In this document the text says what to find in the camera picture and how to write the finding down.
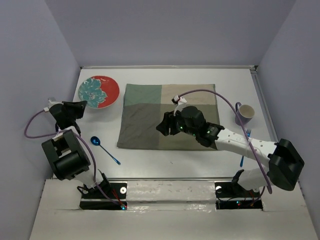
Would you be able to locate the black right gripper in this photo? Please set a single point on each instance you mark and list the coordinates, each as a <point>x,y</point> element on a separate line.
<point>168,121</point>

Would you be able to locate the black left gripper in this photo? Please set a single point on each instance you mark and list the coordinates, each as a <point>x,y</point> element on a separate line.
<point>78,106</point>

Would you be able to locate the red floral plate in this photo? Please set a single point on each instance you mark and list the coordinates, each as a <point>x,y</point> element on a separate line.
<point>99,91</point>

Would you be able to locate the green patchwork cloth placemat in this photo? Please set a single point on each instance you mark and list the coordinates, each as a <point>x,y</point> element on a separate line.
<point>144,108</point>

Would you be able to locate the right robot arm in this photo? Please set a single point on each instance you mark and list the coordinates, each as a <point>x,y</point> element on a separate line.
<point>279,163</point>

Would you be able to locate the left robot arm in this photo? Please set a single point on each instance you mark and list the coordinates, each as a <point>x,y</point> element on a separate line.
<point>67,153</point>

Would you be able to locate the blue metallic spoon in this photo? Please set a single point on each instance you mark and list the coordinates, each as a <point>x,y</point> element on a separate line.
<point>97,142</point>

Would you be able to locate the purple ceramic mug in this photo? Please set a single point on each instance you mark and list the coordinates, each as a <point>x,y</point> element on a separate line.
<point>245,112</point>

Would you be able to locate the blue plastic fork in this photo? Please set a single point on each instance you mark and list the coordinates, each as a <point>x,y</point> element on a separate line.
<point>248,132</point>

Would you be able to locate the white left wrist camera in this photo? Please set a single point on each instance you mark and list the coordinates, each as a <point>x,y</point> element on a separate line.
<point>51,101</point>

